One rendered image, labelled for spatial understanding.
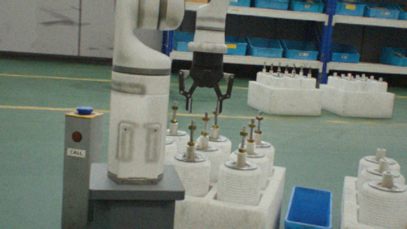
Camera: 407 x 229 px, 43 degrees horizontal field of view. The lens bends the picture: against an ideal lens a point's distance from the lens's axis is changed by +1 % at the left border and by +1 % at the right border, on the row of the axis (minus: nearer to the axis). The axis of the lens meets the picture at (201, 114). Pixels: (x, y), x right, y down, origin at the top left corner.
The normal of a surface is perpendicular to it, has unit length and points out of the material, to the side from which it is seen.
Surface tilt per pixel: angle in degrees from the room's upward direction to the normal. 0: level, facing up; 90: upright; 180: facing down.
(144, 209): 90
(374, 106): 90
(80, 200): 90
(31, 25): 90
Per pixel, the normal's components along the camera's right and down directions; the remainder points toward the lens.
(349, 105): 0.23, 0.18
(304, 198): -0.25, 0.11
